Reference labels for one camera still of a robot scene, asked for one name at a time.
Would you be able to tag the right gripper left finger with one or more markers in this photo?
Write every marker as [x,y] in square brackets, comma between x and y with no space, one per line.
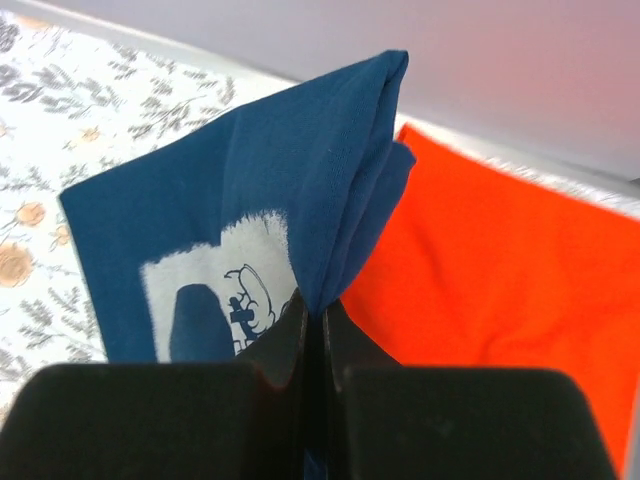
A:
[239,419]

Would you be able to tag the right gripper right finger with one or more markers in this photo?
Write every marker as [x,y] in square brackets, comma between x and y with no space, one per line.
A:
[389,421]

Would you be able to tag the navy blue t shirt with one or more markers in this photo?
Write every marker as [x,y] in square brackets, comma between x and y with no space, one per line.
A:
[192,252]

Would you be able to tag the folded orange t shirt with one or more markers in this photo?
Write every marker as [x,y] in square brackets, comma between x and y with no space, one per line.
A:
[479,268]

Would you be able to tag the floral patterned table mat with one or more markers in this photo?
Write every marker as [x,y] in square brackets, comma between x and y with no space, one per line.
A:
[74,106]

